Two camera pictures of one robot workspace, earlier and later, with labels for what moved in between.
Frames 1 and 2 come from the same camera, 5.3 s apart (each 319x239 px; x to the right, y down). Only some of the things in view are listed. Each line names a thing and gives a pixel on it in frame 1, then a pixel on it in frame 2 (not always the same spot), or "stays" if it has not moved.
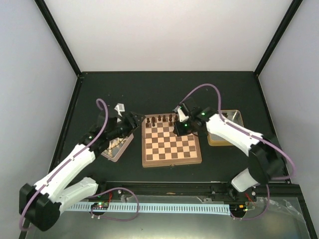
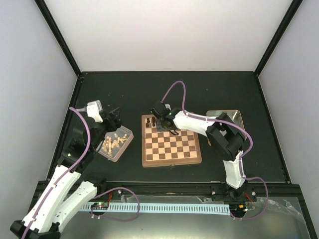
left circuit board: x=99 y=205 stays
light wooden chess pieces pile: x=114 y=143 stays
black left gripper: x=135 y=124 → x=116 y=121
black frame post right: x=294 y=7 stays
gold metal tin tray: x=235 y=117 stays
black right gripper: x=178 y=131 → x=170 y=129
